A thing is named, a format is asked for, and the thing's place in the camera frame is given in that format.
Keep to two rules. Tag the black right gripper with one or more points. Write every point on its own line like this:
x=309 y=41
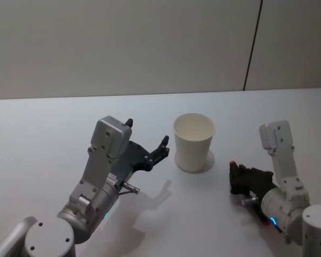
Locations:
x=260 y=182

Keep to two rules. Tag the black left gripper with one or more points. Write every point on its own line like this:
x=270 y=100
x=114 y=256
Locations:
x=131 y=158

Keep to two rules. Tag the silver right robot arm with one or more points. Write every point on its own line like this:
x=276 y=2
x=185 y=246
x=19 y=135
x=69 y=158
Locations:
x=286 y=203

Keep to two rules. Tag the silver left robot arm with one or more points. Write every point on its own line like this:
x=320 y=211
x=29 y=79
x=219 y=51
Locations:
x=96 y=171

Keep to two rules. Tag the white paper cup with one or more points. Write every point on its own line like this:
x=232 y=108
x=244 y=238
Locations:
x=194 y=144

